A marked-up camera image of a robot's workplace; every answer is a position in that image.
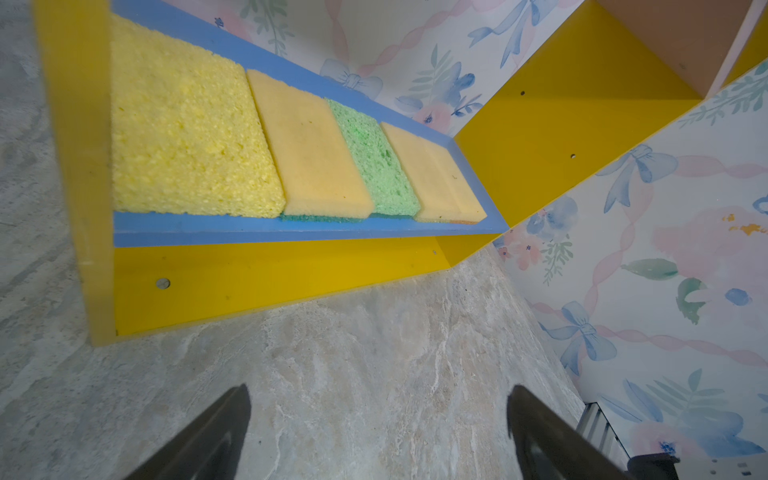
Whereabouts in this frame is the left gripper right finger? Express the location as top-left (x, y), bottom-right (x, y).
top-left (506, 384), bottom-right (628, 479)

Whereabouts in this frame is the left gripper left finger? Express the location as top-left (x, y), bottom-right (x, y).
top-left (128, 384), bottom-right (251, 479)

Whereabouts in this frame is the small yellow sponge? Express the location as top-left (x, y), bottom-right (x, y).
top-left (425, 141), bottom-right (487, 224)

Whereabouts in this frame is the pale yellow sponge underneath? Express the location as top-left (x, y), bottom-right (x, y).
top-left (380, 123), bottom-right (459, 223)

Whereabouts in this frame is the yellow sponge with green back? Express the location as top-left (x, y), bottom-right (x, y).
top-left (246, 70), bottom-right (374, 221)

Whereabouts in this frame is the yellow pink blue toy shelf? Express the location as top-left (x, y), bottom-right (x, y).
top-left (32, 1), bottom-right (767, 346)

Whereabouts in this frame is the bright yellow cellulose sponge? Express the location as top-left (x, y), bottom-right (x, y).
top-left (110, 15), bottom-right (286, 218)

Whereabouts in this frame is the aluminium mounting rail frame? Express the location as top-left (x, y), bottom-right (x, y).
top-left (576, 402), bottom-right (630, 472)

